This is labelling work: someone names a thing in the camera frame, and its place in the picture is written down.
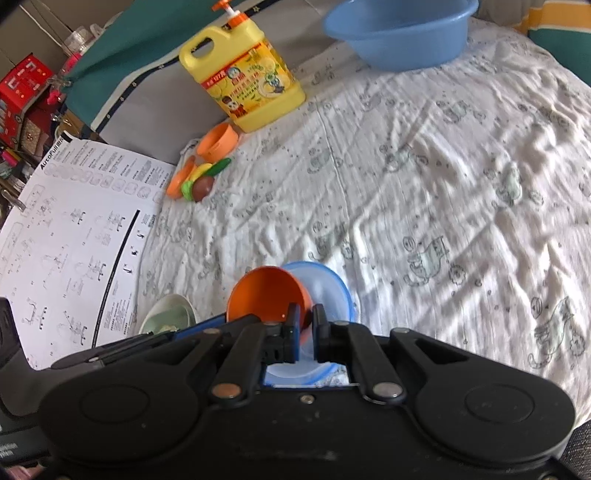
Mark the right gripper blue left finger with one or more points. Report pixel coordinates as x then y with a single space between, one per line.
282 344

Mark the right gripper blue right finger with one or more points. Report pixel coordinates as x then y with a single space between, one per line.
332 339

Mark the dark orange small bowl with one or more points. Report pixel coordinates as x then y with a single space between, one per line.
267 293

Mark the translucent blue bowl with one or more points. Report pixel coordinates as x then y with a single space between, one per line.
325 287

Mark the white round plate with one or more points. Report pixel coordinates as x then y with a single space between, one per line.
165 303

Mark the green square plate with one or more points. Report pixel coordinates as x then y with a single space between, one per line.
171 320

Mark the green toy vegetable piece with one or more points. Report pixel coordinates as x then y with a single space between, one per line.
186 190

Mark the toy cucumber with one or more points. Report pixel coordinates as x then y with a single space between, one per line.
217 167

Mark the orange toy pan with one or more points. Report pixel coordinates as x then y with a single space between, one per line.
173 190

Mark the toy banana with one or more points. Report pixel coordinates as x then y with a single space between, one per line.
198 171

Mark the white patterned table cloth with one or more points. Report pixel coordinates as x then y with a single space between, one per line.
454 201

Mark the white instruction sheet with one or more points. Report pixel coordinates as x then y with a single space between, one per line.
70 256

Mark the orange toy pot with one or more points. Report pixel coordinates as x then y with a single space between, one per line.
217 143

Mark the yellow detergent jug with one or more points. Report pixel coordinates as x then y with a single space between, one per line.
241 71

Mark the teal and grey blanket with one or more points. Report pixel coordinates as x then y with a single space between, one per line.
131 90

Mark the large blue plastic basin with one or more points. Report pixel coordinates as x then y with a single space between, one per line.
402 35

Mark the red toy box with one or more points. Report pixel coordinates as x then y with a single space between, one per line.
21 87

